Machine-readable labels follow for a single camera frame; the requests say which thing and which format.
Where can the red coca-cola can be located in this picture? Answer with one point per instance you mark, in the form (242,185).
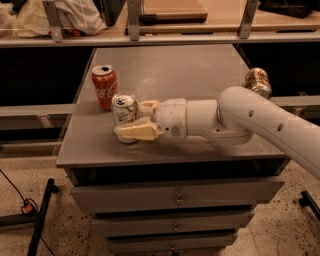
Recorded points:
(104,79)

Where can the black stand leg left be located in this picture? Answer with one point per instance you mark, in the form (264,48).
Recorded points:
(34,214)

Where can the grey drawer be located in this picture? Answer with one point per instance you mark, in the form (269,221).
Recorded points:
(171,243)
(176,194)
(173,223)

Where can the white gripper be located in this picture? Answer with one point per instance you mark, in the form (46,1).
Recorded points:
(171,116)

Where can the brown can lying down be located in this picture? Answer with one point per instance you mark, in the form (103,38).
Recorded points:
(257,80)

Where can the grey drawer cabinet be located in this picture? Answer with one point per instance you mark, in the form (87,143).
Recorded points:
(92,155)

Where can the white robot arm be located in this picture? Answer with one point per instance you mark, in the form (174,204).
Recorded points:
(233,118)

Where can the dark object top right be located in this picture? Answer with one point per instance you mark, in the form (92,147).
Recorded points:
(291,8)

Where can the grey metal shelf rail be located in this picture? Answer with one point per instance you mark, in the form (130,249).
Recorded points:
(229,21)

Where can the wooden board on shelf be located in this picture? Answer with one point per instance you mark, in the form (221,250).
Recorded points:
(172,11)

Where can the top grey drawer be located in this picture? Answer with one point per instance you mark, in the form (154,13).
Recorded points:
(176,194)

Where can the bottom grey drawer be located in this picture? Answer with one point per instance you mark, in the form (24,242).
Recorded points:
(171,243)

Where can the white green 7up can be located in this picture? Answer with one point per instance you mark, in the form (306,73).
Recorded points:
(124,108)

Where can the white cloth on shelf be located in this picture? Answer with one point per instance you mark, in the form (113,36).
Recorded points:
(42,18)

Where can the middle grey drawer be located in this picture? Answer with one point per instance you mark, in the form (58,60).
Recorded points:
(173,223)

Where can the black stand leg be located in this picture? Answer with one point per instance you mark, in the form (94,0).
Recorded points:
(34,214)
(307,201)

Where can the black stand leg right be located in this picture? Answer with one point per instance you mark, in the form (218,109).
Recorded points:
(307,201)

